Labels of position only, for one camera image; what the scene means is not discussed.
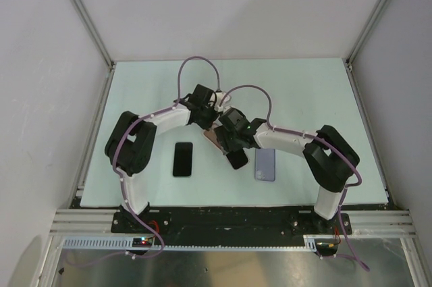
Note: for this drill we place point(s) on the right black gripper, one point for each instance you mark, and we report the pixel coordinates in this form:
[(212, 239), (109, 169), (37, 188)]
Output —
[(222, 135)]

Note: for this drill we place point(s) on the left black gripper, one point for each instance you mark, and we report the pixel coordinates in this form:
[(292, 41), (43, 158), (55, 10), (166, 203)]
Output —
[(206, 125)]

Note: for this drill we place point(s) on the pink phone case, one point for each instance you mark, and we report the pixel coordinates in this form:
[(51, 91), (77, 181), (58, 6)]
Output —
[(210, 135)]

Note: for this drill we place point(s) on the black phone purple frame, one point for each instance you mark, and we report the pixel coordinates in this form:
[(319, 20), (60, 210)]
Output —
[(237, 159)]

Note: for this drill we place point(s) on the lilac phone case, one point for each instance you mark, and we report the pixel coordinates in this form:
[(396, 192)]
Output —
[(264, 165)]

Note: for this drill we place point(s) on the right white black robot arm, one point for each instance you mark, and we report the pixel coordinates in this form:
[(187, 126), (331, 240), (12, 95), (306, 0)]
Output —
[(332, 161)]

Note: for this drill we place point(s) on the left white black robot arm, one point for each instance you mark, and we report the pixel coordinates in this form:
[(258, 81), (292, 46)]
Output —
[(130, 145)]

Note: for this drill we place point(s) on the left small circuit board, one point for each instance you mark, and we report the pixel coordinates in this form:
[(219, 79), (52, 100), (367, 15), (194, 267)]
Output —
[(142, 242)]

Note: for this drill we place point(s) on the small circuit board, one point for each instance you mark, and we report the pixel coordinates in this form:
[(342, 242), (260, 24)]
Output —
[(142, 242), (326, 248)]

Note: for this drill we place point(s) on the right small circuit board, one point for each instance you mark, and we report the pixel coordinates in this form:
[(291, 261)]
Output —
[(326, 248)]

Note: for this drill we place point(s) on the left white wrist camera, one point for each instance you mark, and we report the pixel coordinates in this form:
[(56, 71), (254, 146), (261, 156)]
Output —
[(220, 101)]

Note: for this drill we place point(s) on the black phone teal frame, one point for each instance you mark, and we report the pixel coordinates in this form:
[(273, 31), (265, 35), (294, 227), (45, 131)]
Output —
[(182, 161)]

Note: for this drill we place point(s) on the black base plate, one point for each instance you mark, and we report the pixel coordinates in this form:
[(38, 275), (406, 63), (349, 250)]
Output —
[(171, 221)]

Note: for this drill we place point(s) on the right aluminium frame post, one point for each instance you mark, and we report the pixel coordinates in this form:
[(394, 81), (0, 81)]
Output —
[(371, 22)]

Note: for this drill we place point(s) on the aluminium frame post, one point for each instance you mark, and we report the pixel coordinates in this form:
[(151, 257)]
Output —
[(371, 22), (92, 31)]

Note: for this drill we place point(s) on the grey slotted cable duct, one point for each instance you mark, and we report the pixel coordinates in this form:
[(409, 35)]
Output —
[(123, 243)]

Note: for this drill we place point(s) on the left aluminium frame post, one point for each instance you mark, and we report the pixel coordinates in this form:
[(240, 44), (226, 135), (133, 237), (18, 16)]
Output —
[(92, 31)]

